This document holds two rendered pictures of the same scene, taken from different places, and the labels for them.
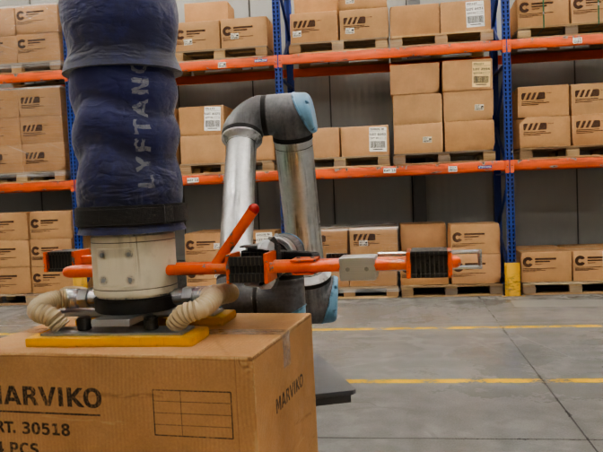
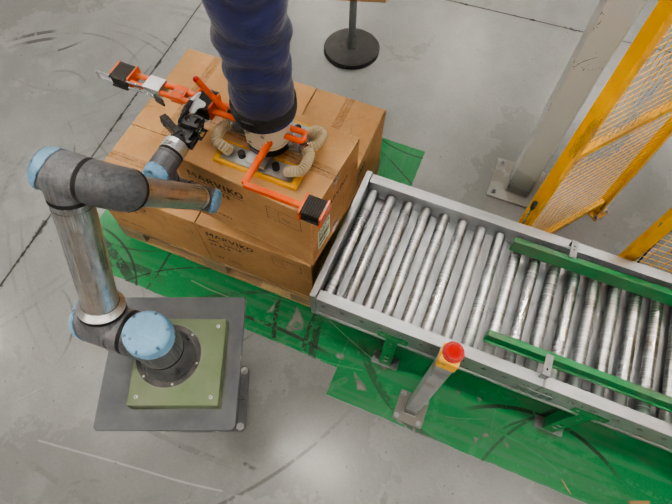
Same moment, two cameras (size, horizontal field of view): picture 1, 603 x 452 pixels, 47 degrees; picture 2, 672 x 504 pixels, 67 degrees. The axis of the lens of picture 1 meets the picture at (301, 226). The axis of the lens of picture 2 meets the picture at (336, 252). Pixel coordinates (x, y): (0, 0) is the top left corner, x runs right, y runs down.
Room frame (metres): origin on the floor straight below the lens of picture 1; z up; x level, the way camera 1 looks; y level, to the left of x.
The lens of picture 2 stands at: (2.58, 0.85, 2.63)
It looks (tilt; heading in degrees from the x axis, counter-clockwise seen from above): 63 degrees down; 192
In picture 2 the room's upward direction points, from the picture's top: straight up
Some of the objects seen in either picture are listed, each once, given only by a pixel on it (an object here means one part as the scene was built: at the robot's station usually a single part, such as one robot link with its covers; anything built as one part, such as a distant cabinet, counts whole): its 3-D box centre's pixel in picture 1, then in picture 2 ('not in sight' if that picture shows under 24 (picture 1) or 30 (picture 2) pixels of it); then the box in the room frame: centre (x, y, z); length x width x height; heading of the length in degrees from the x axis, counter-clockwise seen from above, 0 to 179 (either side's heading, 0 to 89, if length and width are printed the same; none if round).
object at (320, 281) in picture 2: not in sight; (343, 232); (1.47, 0.64, 0.58); 0.70 x 0.03 x 0.06; 170
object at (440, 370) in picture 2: not in sight; (426, 387); (2.06, 1.12, 0.50); 0.07 x 0.07 x 1.00; 80
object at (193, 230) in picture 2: not in sight; (248, 167); (1.05, 0.03, 0.34); 1.20 x 1.00 x 0.40; 80
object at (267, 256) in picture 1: (251, 266); (206, 103); (1.38, 0.10, 1.20); 0.10 x 0.08 x 0.06; 169
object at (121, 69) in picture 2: (429, 262); (125, 74); (1.31, -0.24, 1.20); 0.08 x 0.07 x 0.05; 79
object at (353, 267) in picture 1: (358, 266); (156, 87); (1.34, -0.11, 1.19); 0.07 x 0.07 x 0.04; 79
